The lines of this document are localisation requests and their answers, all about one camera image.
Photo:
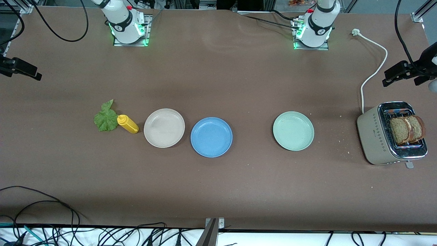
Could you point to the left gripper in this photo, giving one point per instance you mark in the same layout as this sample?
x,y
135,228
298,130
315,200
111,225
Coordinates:
x,y
417,69

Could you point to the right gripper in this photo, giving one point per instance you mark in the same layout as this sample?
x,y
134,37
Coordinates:
x,y
7,64

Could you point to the brown bread slice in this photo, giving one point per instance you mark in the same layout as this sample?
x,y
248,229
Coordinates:
x,y
418,128
397,131

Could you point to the green lettuce leaf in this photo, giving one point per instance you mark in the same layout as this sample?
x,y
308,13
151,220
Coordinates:
x,y
106,119

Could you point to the mint green round plate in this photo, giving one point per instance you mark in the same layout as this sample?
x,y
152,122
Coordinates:
x,y
293,131

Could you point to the beige round plate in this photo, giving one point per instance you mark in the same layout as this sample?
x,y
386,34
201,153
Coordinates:
x,y
164,128

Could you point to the blue round plate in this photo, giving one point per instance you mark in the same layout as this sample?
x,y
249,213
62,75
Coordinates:
x,y
211,136

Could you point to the beige chrome toaster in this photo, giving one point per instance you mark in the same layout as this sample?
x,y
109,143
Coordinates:
x,y
374,136

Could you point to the yellow squeeze bottle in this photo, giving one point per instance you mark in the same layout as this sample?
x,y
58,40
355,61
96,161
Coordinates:
x,y
128,124

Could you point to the orange packet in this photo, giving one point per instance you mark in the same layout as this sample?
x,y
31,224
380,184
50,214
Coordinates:
x,y
300,2

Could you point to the brown table cover sheet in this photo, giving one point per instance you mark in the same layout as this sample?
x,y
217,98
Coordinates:
x,y
239,188

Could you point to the aluminium frame corner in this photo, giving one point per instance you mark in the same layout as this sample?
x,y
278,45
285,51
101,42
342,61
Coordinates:
x,y
421,13
20,7

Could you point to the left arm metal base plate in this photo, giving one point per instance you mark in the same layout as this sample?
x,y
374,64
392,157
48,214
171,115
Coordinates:
x,y
309,48

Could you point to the grey metal camera bracket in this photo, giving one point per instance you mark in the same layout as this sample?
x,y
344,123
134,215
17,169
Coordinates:
x,y
208,235

